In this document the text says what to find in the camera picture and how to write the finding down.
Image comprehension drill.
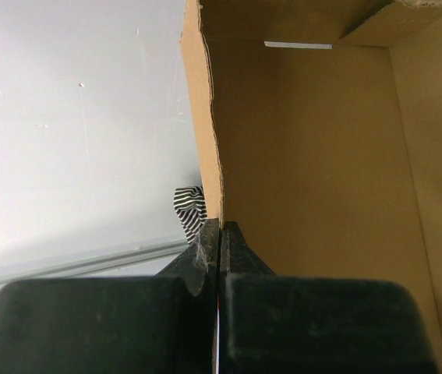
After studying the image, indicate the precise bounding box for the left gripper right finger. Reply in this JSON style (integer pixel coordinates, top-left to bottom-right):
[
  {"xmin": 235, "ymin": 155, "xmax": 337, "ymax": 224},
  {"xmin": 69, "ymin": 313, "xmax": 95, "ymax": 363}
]
[{"xmin": 218, "ymin": 222, "xmax": 438, "ymax": 373}]

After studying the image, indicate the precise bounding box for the left aluminium corner post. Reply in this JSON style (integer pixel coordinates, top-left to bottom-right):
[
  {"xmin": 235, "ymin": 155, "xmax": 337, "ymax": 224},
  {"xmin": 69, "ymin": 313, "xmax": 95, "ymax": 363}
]
[{"xmin": 0, "ymin": 240, "xmax": 187, "ymax": 289}]

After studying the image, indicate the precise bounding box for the cardboard box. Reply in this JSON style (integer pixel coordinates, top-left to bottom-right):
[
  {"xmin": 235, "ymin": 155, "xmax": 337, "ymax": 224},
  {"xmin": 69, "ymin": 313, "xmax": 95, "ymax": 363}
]
[{"xmin": 181, "ymin": 1, "xmax": 442, "ymax": 373}]

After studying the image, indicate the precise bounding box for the grey striped cloth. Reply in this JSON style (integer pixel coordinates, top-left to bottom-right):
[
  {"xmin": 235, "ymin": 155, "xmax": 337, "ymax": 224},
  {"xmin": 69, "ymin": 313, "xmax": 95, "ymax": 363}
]
[{"xmin": 173, "ymin": 186, "xmax": 207, "ymax": 245}]

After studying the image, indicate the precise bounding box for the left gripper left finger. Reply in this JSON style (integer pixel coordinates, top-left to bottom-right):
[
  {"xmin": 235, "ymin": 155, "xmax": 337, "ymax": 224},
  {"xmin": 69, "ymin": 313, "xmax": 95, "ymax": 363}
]
[{"xmin": 0, "ymin": 219, "xmax": 221, "ymax": 373}]

